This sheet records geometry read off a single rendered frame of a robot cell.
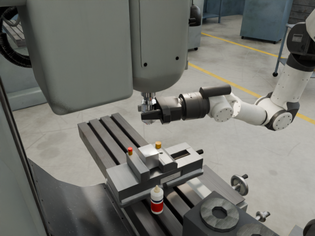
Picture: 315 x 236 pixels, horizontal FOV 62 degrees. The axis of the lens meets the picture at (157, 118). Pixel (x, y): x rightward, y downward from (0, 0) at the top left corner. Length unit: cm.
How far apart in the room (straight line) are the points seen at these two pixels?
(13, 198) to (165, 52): 45
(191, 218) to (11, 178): 40
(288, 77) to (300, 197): 161
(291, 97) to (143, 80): 56
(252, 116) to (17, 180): 74
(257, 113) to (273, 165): 175
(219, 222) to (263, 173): 194
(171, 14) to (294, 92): 55
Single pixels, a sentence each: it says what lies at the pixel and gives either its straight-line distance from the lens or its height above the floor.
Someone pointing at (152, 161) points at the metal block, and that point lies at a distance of 91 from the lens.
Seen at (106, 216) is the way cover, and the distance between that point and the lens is 99.
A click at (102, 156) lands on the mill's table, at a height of 92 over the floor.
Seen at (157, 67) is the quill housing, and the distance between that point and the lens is 66.
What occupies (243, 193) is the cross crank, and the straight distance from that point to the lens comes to 146.
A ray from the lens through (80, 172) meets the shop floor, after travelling 249.
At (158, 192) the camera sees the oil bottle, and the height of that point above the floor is 101.
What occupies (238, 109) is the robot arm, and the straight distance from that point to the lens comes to 92.
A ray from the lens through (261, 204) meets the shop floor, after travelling 229.
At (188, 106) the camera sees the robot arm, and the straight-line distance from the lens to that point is 81.
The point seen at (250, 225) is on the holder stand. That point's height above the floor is 112.
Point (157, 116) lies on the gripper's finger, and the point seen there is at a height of 122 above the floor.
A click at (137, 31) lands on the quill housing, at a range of 61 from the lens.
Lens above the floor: 162
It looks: 31 degrees down
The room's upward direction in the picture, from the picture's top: straight up
